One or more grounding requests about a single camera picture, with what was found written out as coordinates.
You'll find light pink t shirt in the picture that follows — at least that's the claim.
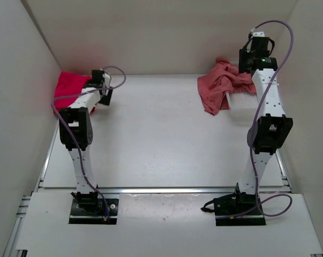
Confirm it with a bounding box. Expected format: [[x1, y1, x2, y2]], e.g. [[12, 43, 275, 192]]
[[197, 58, 256, 116]]

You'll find magenta t shirt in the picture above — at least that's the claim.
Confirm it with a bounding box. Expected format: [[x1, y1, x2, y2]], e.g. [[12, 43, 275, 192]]
[[54, 71, 92, 111]]

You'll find red t shirt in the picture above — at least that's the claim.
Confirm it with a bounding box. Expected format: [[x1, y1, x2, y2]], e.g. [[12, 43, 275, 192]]
[[90, 105, 96, 115]]

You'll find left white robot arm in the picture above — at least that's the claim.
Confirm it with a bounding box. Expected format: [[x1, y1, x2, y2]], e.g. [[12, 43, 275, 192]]
[[54, 69, 112, 216]]

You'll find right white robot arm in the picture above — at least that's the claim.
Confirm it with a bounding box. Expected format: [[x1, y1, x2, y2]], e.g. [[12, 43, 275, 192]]
[[230, 32, 293, 214]]

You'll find white plastic basket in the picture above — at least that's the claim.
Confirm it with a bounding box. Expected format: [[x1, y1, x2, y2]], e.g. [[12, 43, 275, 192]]
[[226, 93, 258, 123]]

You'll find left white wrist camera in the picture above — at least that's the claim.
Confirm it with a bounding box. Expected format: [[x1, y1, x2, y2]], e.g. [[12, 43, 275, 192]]
[[100, 69, 111, 88]]

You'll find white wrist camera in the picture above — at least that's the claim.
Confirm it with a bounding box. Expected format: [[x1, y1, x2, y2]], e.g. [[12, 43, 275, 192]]
[[100, 69, 111, 88], [248, 28, 265, 39]]

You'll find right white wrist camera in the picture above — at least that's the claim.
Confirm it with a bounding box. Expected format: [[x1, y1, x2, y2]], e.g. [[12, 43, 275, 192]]
[[248, 28, 265, 39]]

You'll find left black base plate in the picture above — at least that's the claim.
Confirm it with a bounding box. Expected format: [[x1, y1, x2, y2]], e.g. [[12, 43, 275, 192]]
[[69, 197, 119, 225]]

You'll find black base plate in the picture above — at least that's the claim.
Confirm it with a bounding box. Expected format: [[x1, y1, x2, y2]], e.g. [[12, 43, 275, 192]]
[[69, 197, 119, 225], [200, 193, 266, 226]]

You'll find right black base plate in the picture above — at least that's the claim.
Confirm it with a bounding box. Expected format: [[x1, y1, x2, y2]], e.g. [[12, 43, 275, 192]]
[[200, 193, 266, 226]]

